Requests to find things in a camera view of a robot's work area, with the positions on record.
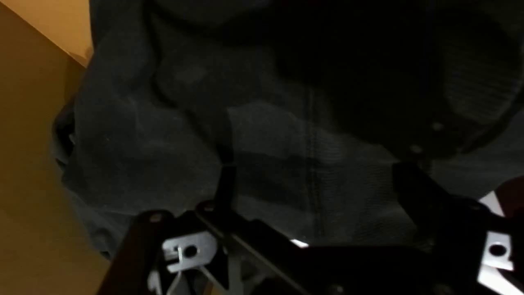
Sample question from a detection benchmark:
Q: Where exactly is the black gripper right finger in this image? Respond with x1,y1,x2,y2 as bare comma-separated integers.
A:
392,159,524,295

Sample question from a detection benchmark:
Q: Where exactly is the black cloth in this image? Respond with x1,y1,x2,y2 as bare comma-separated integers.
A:
51,0,524,261

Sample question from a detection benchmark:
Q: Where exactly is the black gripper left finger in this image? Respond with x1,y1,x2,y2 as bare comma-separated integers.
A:
97,161,308,295

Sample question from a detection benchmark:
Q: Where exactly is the brown leather sofa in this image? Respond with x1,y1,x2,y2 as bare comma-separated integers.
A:
0,0,113,295

